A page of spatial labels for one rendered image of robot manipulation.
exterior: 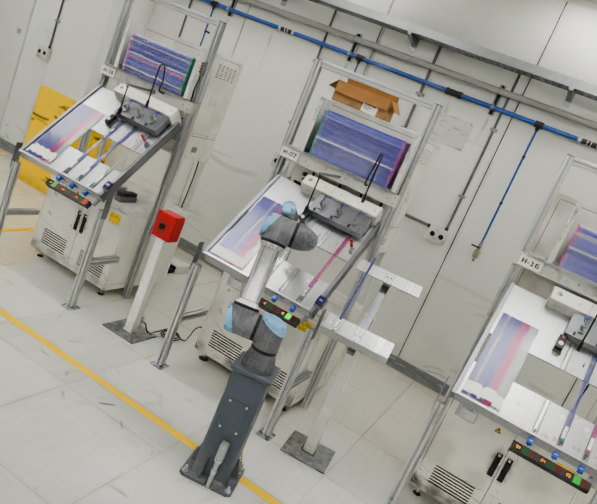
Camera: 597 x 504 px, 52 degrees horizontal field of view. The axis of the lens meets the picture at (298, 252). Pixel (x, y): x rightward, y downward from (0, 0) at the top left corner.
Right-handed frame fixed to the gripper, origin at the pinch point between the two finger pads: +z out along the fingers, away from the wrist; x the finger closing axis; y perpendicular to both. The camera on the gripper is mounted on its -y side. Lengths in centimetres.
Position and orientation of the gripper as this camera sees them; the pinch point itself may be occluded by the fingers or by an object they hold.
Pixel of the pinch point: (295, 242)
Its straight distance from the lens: 333.2
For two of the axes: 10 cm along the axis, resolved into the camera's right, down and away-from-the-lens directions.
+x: -8.3, -4.3, 3.5
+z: 1.3, 4.5, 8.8
